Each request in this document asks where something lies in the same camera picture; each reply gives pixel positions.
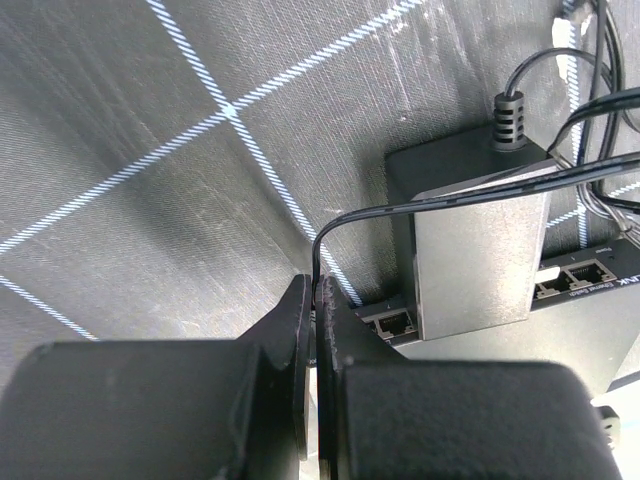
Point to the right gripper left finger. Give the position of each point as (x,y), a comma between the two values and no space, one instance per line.
(165,409)

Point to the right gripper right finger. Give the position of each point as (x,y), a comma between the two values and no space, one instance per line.
(383,416)

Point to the small black plug adapter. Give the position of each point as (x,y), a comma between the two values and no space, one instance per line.
(472,267)

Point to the black grid mat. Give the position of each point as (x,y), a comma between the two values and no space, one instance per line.
(165,165)

